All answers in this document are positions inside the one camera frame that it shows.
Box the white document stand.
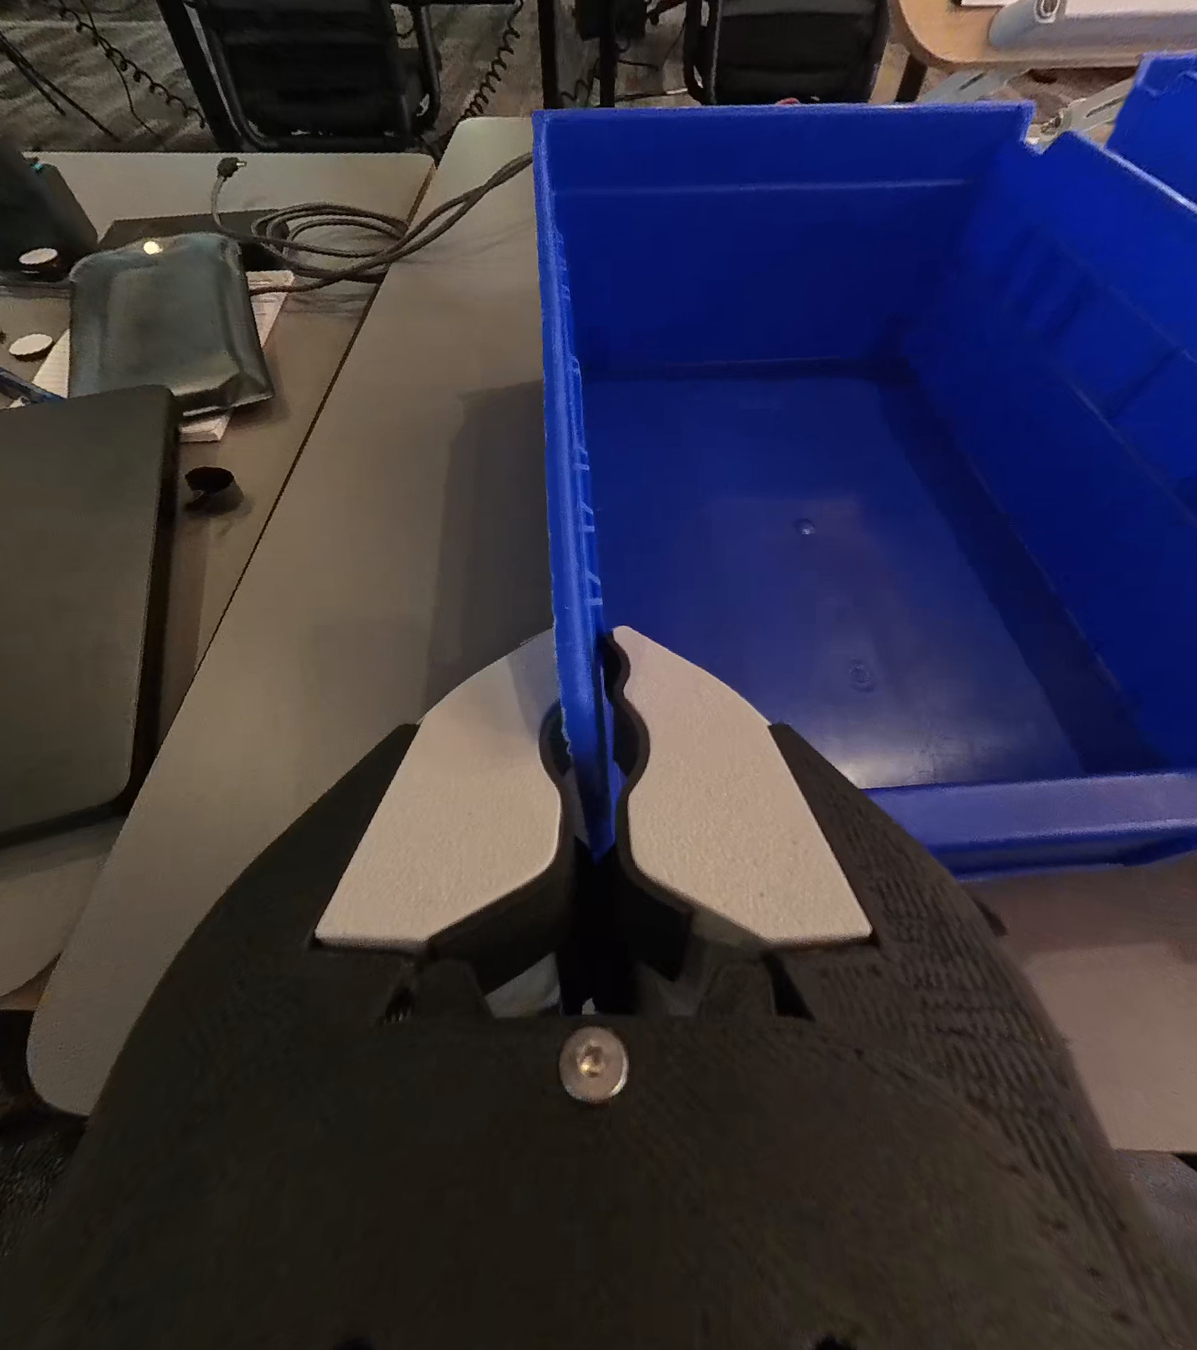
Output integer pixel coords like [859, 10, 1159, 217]
[920, 0, 1197, 144]

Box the blue pen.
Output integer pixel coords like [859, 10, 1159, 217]
[0, 359, 68, 410]

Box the black office chair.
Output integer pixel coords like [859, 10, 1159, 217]
[682, 0, 890, 107]
[153, 0, 447, 152]

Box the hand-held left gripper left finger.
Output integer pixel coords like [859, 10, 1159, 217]
[314, 638, 577, 954]

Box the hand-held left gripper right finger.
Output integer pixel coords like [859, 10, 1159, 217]
[606, 625, 875, 948]

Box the long wooden table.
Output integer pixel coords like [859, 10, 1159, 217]
[529, 0, 626, 110]

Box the black laptop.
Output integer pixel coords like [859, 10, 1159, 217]
[0, 384, 181, 872]

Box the blue plastic bin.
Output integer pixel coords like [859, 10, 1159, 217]
[533, 103, 1197, 882]
[1104, 51, 1197, 255]

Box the black cable bundle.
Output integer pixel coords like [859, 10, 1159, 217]
[210, 151, 537, 287]

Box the dark green pouch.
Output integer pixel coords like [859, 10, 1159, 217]
[68, 234, 276, 417]

